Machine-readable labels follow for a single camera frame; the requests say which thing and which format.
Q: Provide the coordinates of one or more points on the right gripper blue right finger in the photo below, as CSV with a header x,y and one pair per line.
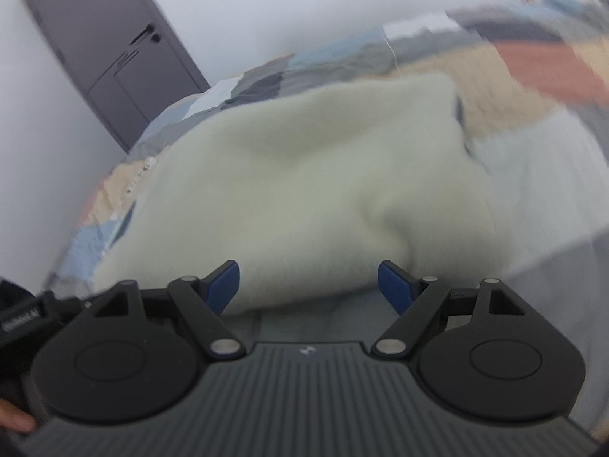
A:
x,y
417,301

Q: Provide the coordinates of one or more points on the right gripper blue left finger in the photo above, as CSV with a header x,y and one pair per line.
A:
x,y
201,302

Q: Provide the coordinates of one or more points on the cream sweater with blue stripes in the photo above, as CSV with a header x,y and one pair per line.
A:
x,y
309,193

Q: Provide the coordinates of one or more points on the grey bedroom door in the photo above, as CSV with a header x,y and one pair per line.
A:
x,y
126,86

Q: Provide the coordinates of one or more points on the person's left hand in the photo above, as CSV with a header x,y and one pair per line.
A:
x,y
14,419

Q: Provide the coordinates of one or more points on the white quilt label tag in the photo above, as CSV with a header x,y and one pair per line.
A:
x,y
135,182

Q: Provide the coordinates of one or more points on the patchwork checkered bed quilt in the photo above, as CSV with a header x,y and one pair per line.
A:
x,y
532,81

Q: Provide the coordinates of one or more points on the black door handle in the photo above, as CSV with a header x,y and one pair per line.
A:
x,y
149,33

